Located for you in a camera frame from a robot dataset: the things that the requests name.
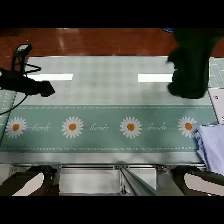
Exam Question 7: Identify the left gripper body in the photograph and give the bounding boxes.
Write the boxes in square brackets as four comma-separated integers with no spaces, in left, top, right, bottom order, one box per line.
[38,80,57,98]

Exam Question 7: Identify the dark green garment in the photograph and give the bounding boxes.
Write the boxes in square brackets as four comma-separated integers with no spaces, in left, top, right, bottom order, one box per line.
[166,28,224,100]

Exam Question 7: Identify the light blue garment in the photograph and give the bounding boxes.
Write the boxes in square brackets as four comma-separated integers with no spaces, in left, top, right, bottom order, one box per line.
[193,123,224,177]

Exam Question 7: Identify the black cable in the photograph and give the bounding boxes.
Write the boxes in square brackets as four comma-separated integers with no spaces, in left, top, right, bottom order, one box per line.
[0,94,30,117]

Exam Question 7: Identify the silver frame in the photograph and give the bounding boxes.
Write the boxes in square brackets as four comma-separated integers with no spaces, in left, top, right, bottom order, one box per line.
[0,162,224,197]

